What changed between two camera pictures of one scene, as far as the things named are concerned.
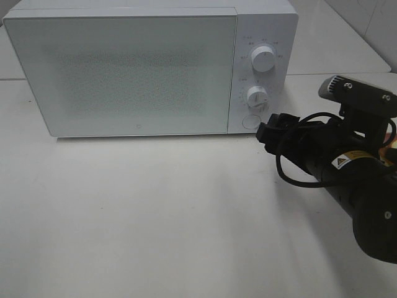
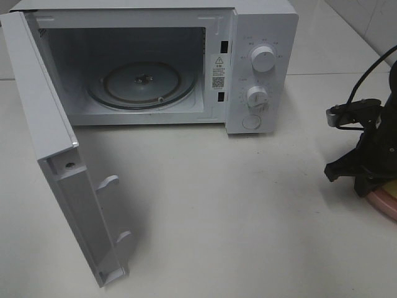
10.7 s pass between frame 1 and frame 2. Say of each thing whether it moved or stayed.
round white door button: stayed
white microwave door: moved
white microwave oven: stayed
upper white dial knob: stayed
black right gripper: moved
